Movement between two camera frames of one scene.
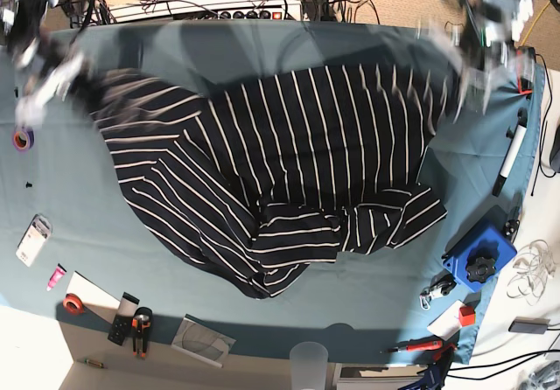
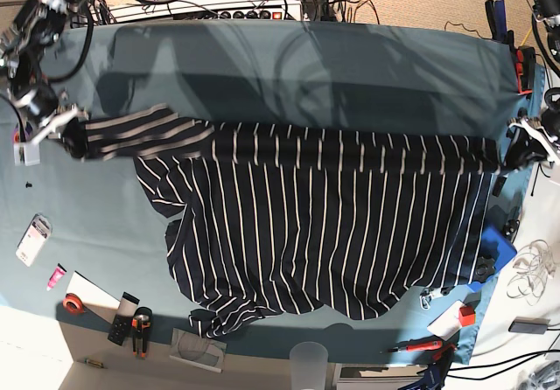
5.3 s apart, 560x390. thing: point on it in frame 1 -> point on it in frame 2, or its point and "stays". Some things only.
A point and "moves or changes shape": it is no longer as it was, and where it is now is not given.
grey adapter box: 532,325 stays
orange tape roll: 73,303 stays
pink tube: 56,276 stays
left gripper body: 50,69 -> 33,106
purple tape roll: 23,138 stays
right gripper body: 485,59 -> 549,129
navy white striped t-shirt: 262,177 moves or changes shape
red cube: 466,316 stays
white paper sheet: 90,293 stays
